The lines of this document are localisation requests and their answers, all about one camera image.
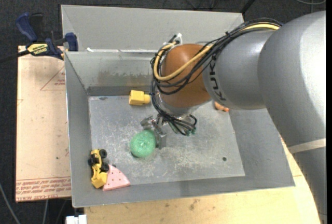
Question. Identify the green egg-shaped ball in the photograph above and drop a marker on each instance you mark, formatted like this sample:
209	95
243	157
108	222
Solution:
142	144

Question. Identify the yellow toy truck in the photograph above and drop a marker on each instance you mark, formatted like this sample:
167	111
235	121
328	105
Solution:
98	166

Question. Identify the brown cardboard board, red print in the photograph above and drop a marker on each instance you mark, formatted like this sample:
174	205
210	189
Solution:
41	119

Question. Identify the small orange toy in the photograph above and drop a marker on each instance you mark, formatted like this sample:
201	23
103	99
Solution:
221	107

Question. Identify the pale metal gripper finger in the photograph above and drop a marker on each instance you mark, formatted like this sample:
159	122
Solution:
161	139
146	123

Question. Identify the grey metal bin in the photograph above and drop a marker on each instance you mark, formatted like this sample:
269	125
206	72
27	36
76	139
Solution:
181	163

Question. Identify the yellow toy block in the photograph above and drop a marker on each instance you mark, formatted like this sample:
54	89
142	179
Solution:
137	98

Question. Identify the pink dotted wedge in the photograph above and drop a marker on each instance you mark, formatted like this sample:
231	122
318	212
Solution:
115	180

